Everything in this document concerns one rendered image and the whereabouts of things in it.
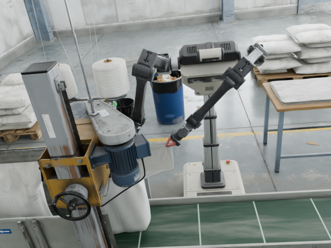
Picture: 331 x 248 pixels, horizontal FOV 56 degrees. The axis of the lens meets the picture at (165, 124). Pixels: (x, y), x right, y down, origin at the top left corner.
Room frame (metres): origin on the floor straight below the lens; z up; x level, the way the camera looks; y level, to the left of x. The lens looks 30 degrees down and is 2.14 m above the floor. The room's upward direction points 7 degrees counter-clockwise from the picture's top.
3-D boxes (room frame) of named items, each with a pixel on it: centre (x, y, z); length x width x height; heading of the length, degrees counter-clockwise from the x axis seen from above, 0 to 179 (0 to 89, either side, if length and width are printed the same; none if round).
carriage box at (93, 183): (1.37, 0.48, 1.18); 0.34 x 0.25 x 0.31; 174
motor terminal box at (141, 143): (1.35, 0.14, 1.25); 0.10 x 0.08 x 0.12; 19
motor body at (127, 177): (1.31, 0.24, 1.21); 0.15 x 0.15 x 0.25
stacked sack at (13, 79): (4.73, 2.11, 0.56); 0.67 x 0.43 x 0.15; 84
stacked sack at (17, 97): (4.09, 1.93, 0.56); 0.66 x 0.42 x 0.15; 174
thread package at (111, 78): (1.46, 0.23, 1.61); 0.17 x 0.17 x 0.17
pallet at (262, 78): (4.90, -2.20, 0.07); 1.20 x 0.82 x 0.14; 82
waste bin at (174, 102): (3.92, -0.09, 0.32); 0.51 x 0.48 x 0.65; 174
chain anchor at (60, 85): (1.26, 0.42, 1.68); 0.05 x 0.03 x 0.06; 174
